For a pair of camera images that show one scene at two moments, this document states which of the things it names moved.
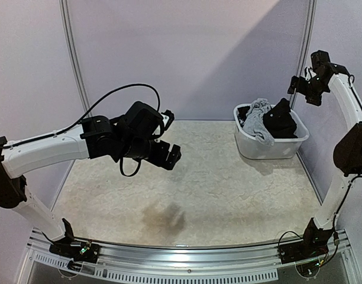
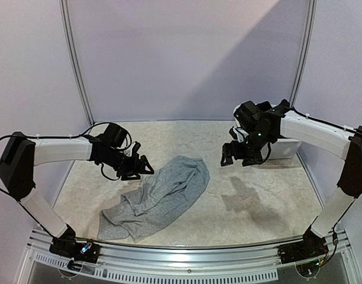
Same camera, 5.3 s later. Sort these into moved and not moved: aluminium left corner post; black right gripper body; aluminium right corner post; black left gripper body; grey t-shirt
Moved: black right gripper body; black left gripper body; grey t-shirt
Not moved: aluminium right corner post; aluminium left corner post
